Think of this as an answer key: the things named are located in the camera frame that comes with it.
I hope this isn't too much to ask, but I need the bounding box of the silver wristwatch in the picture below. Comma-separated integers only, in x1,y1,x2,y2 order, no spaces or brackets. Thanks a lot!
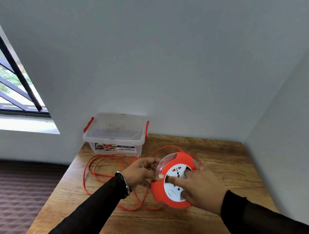
115,171,132,196

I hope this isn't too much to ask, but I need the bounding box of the clear plastic storage box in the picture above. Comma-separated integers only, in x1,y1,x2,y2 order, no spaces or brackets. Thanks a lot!
82,112,150,157

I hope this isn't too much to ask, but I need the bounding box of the person's left forearm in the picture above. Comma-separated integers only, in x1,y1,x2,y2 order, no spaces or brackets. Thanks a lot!
46,171,130,234

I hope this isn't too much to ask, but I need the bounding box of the person's right hand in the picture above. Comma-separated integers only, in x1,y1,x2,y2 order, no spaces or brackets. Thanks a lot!
165,164,229,216

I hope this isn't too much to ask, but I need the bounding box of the white window sill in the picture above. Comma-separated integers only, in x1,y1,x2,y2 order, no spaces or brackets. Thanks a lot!
0,114,61,135

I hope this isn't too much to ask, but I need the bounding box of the orange extension cable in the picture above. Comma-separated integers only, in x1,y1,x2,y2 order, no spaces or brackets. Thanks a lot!
82,143,204,214

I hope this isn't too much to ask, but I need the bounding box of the person's right forearm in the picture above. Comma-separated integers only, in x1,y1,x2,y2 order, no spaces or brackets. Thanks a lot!
220,190,309,234

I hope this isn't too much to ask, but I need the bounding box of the person's left hand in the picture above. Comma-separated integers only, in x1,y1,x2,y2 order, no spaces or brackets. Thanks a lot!
120,156,166,193

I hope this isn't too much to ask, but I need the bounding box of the black barred window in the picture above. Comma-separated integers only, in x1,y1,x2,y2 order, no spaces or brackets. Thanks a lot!
0,19,55,118

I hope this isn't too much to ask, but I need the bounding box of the red white extension cord reel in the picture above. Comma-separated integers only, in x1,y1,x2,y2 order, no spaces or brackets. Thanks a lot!
150,151,200,210

